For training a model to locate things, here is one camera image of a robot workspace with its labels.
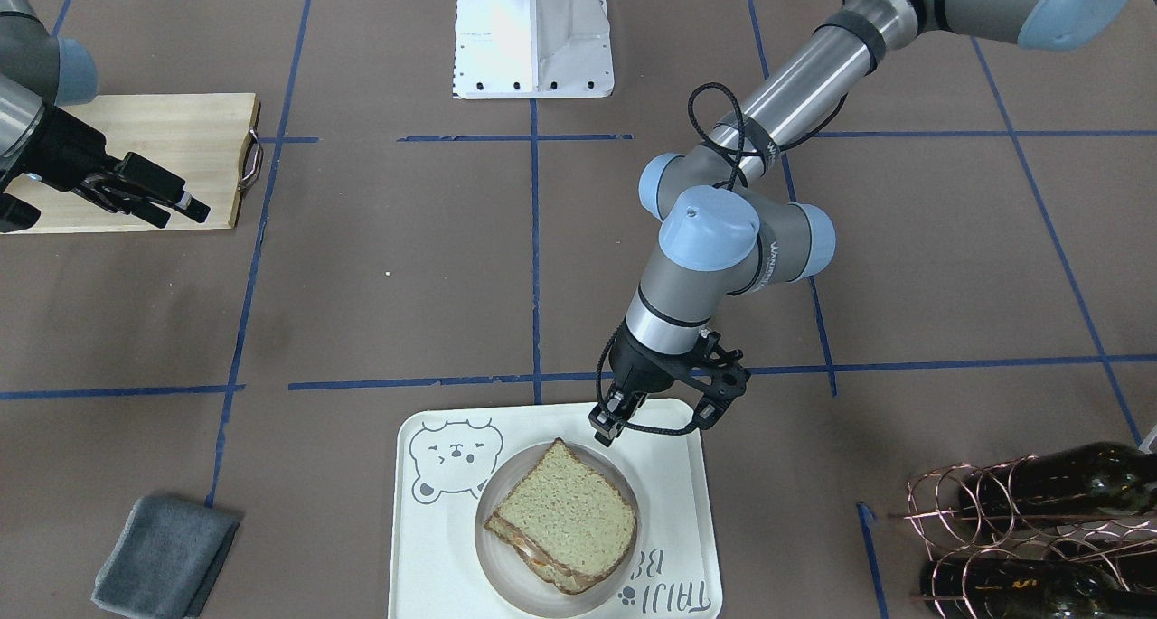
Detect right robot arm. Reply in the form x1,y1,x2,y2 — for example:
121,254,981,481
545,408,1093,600
3,0,634,447

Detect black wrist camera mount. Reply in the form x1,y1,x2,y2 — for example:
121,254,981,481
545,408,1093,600
671,327,751,430

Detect white bear serving tray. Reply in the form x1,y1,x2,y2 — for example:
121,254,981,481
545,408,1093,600
388,401,723,618

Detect lower dark glass bottle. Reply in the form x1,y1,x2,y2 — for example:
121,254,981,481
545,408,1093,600
920,557,1156,618

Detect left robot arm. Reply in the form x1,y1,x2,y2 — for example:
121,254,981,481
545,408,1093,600
589,0,1132,445

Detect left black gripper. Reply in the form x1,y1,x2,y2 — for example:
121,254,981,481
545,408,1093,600
589,323,690,447

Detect dark glass bottle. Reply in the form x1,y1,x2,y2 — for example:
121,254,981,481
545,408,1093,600
920,557,1156,618
958,442,1156,526

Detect grey folded cloth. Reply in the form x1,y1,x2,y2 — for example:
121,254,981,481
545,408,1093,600
91,495,239,618

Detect copper wire bottle rack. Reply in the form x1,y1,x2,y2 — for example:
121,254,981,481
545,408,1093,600
899,458,1154,618

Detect bread slice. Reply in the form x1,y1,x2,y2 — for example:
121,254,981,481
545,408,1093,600
509,540,599,595
482,437,639,585

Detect upper dark glass bottle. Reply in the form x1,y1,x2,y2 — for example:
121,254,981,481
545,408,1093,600
958,442,1156,526

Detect white round plate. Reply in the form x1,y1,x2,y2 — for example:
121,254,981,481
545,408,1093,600
476,442,642,618

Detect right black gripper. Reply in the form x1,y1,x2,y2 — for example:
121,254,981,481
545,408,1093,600
19,105,211,229

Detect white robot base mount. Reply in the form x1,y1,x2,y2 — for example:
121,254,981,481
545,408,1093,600
452,0,616,100

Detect wooden cutting board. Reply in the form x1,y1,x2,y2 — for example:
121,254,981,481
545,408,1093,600
6,93,259,233

